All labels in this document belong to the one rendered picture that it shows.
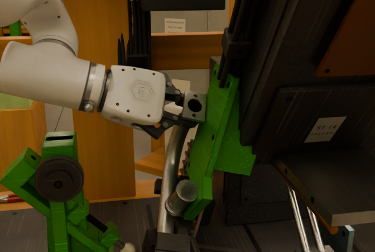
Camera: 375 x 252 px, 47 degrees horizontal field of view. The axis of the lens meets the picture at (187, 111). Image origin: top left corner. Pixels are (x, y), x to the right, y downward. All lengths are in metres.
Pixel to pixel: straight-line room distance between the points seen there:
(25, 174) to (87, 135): 0.36
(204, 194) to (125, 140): 0.42
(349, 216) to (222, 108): 0.24
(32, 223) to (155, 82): 0.46
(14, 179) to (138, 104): 0.23
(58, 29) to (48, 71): 0.10
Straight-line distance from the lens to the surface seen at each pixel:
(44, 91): 0.71
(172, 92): 0.77
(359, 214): 0.62
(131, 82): 0.73
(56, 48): 0.74
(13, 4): 0.63
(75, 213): 0.76
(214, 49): 1.13
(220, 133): 0.69
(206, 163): 0.71
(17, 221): 1.06
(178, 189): 0.71
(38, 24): 0.77
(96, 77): 0.71
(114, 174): 1.10
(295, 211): 0.75
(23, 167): 0.73
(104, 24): 1.00
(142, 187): 1.18
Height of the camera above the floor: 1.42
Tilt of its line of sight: 18 degrees down
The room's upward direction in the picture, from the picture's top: straight up
